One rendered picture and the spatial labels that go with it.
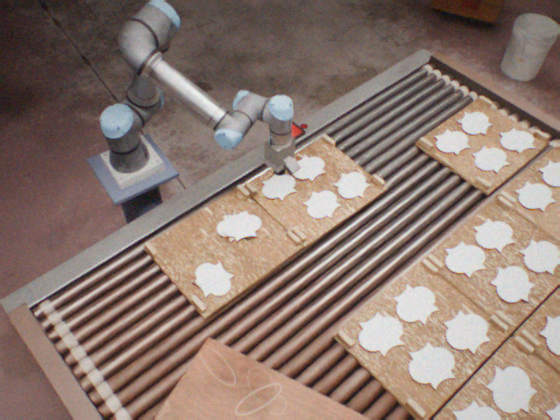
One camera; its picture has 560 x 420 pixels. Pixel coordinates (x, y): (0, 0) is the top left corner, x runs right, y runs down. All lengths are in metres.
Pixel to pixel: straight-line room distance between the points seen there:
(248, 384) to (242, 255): 0.49
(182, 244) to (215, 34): 2.78
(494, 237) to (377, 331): 0.57
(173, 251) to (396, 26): 3.21
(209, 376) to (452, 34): 3.67
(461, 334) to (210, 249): 0.83
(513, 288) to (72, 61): 3.41
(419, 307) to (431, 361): 0.18
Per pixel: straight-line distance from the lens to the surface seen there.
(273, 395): 1.52
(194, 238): 1.89
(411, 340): 1.74
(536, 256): 2.04
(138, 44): 1.72
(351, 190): 2.02
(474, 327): 1.81
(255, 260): 1.83
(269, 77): 4.01
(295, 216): 1.94
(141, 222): 1.99
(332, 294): 1.79
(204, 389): 1.53
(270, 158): 1.87
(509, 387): 1.76
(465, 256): 1.94
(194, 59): 4.20
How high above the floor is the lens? 2.46
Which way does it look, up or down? 51 degrees down
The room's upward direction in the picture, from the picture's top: 2 degrees clockwise
